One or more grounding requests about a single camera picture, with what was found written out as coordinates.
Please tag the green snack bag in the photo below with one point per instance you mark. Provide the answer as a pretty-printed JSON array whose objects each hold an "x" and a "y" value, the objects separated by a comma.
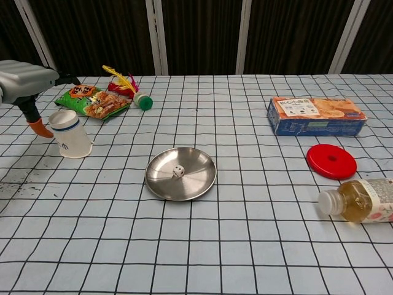
[{"x": 92, "y": 103}]

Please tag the clear tea bottle white cap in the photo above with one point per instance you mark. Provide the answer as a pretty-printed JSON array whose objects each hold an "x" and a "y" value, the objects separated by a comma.
[{"x": 356, "y": 199}]

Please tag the small white die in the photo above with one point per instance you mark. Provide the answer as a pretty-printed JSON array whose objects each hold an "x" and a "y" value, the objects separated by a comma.
[{"x": 178, "y": 171}]

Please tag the light blue checked tablecloth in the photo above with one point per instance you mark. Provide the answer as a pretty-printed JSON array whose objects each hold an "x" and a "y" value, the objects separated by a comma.
[{"x": 215, "y": 246}]

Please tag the white metal partition post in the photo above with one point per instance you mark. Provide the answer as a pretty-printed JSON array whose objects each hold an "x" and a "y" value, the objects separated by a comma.
[
  {"x": 244, "y": 37},
  {"x": 156, "y": 37},
  {"x": 33, "y": 33},
  {"x": 347, "y": 37}
]

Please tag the red round disc lid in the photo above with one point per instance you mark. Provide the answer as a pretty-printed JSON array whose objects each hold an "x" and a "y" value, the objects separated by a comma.
[{"x": 322, "y": 163}]

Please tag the colourful feather shuttlecock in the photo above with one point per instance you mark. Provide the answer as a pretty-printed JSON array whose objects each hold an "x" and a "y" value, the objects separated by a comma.
[{"x": 122, "y": 84}]

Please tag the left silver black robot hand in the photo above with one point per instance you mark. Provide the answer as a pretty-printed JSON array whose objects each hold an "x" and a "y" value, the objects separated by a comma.
[{"x": 21, "y": 80}]

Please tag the white paper cup blue stripe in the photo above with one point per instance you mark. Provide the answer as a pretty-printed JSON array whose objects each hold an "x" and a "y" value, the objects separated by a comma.
[{"x": 72, "y": 138}]

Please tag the round stainless steel plate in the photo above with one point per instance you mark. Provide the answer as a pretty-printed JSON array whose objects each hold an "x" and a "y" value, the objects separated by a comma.
[{"x": 196, "y": 181}]

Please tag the orange blue cookie box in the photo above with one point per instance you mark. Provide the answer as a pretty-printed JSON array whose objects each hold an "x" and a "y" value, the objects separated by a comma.
[{"x": 316, "y": 118}]

